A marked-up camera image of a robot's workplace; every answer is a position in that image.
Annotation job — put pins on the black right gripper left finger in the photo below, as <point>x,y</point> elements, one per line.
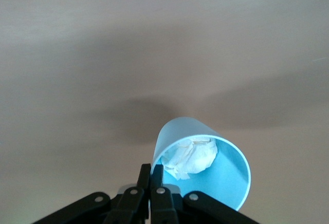
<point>133,203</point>

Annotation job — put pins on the brown table mat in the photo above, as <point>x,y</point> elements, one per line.
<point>102,54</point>

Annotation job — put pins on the light blue plastic cup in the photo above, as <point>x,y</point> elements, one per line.
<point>226,177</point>

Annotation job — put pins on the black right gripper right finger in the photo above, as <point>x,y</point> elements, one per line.
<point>164,206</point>

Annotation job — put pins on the crumpled white tissue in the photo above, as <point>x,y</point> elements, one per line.
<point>192,157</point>

